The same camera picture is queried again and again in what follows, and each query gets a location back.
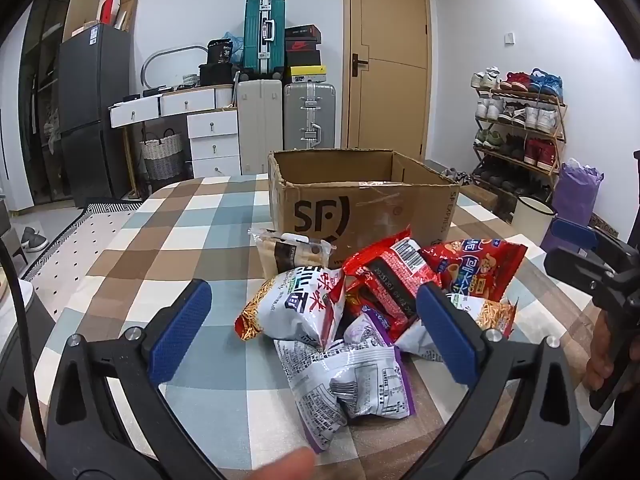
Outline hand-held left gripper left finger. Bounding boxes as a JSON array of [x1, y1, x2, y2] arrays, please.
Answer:
[[45, 279, 241, 480]]

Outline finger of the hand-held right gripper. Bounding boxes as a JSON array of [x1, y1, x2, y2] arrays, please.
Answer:
[[551, 218, 640, 273], [543, 249, 626, 306]]

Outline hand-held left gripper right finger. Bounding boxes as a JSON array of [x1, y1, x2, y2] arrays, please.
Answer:
[[400, 282, 601, 480]]

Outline red blue cone snack bag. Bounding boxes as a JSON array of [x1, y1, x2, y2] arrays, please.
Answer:
[[420, 237, 529, 306]]

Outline dark red snack packet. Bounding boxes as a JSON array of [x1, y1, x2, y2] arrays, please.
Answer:
[[342, 280, 381, 331]]

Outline beige biscuit packet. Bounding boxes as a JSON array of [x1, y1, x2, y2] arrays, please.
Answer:
[[248, 227, 335, 281]]

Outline person's right hand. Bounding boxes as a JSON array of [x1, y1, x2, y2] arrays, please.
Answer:
[[584, 305, 623, 392]]

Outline person's left hand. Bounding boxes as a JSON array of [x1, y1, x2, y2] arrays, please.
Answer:
[[245, 446, 317, 480]]

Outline purple bag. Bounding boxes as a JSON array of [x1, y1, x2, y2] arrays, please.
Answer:
[[557, 158, 605, 228]]

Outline white bucket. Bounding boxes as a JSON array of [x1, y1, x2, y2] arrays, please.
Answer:
[[510, 195, 557, 246]]

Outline white red noodle snack bag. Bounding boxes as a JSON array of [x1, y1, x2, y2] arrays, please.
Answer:
[[234, 266, 347, 353], [395, 292, 516, 363]]

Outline checked tablecloth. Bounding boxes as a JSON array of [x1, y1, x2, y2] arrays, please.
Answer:
[[20, 172, 601, 480]]

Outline small cardboard box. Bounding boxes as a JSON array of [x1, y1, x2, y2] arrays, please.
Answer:
[[460, 185, 501, 211]]

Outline white purple snack packet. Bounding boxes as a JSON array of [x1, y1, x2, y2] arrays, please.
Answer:
[[272, 310, 417, 456]]

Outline rows of assorted shoes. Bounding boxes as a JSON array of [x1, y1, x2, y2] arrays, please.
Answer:
[[472, 66, 565, 193]]

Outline wooden shoe rack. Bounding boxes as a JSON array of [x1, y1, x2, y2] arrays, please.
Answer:
[[470, 67, 568, 196]]

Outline black white patterned rug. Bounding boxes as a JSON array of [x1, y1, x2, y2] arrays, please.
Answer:
[[20, 202, 146, 281]]

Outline grey slippers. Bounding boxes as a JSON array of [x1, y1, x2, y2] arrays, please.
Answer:
[[20, 226, 50, 253]]

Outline woven laundry basket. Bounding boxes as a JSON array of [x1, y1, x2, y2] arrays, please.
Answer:
[[139, 129, 186, 182]]

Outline white drawer dresser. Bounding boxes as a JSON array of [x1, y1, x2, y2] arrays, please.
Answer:
[[109, 84, 242, 179]]

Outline beige suitcase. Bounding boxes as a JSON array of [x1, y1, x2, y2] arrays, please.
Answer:
[[235, 78, 285, 176]]

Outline grey refrigerator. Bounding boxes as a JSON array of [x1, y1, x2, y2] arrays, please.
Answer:
[[56, 23, 133, 208]]

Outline silver suitcase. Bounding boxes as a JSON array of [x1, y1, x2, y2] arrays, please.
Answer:
[[283, 82, 337, 151]]

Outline wooden door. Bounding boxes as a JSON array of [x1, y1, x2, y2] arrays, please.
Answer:
[[342, 0, 432, 161]]

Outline black storage box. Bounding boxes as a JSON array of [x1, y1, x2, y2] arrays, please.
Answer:
[[198, 62, 241, 88]]

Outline dark glass wardrobe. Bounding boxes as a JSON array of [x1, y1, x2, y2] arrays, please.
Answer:
[[17, 0, 106, 211]]

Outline black printed bag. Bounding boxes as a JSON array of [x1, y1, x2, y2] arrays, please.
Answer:
[[206, 38, 236, 66]]

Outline yellow black shoe box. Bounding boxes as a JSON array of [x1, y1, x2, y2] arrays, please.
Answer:
[[289, 65, 328, 85]]

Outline blue plastic bag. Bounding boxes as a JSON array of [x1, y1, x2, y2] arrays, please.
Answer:
[[222, 31, 246, 66]]

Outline teal suitcase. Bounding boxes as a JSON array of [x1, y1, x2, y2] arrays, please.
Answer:
[[243, 0, 287, 81]]

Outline flat cardboard box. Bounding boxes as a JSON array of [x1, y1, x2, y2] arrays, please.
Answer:
[[62, 20, 101, 43]]

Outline tall brown cardboard box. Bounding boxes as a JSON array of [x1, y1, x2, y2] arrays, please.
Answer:
[[116, 0, 140, 33]]

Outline black cable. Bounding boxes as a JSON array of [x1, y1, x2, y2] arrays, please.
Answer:
[[0, 235, 46, 461]]

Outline curved metal frame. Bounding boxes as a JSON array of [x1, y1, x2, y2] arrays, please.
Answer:
[[141, 46, 208, 91]]

